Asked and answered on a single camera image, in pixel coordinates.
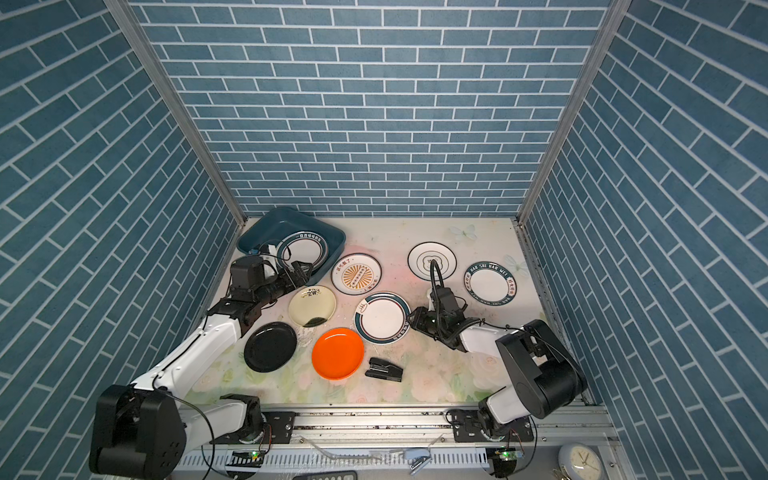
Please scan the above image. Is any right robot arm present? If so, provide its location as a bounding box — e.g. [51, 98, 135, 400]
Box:
[407, 287, 587, 431]

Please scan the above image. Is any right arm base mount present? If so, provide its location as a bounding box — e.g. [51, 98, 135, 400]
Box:
[444, 408, 534, 443]

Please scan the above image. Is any white plate orange sunburst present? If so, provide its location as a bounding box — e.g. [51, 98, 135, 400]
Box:
[331, 253, 382, 296]

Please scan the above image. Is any white plate cloud emblem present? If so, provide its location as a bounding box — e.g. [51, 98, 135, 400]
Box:
[407, 242, 458, 281]

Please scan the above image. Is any aluminium front rail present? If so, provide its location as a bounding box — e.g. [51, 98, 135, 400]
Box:
[167, 405, 635, 479]

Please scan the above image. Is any black plate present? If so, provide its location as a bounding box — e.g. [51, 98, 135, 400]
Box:
[243, 322, 297, 373]

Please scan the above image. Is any white wall clock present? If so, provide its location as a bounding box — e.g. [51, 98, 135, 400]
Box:
[558, 443, 605, 480]

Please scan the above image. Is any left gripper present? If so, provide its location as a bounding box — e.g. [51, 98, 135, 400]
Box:
[252, 261, 313, 309]

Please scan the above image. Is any teal plastic bin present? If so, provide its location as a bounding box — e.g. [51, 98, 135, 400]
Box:
[237, 207, 346, 286]

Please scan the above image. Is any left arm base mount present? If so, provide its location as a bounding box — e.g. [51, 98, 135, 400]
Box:
[237, 411, 297, 445]

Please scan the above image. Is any black stapler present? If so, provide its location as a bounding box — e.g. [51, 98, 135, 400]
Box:
[365, 357, 404, 383]

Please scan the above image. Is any white plate lettered green rim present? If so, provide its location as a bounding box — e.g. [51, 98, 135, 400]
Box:
[464, 261, 518, 306]

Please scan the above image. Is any cream yellow plate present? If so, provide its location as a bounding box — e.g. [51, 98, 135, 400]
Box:
[288, 285, 337, 328]

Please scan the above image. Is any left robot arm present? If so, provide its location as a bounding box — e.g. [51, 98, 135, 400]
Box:
[89, 255, 313, 479]

